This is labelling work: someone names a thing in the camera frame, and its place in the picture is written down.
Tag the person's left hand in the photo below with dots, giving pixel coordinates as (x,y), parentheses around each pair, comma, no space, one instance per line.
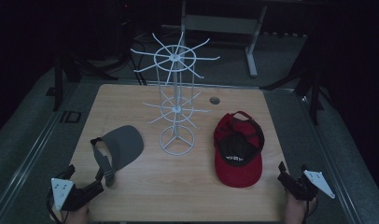
(77,216)

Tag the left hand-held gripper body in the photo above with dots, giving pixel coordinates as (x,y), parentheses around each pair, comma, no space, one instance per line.
(75,197)

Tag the black rectangular floor frame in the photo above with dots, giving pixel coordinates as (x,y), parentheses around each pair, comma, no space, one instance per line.
(71,116)

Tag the black tripod stand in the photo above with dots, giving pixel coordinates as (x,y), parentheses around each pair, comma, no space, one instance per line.
(315,102)
(58,84)

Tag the person's right hand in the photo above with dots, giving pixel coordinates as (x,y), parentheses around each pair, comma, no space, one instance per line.
(295,213)

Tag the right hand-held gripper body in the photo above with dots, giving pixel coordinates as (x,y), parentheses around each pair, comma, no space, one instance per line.
(299,188)

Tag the grey sun visor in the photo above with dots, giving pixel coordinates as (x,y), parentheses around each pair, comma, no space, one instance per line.
(125,146)

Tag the red baseball cap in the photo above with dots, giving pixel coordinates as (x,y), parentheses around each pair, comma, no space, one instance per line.
(239,149)

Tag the grey metal desk frame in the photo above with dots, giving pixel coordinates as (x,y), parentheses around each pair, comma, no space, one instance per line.
(221,24)

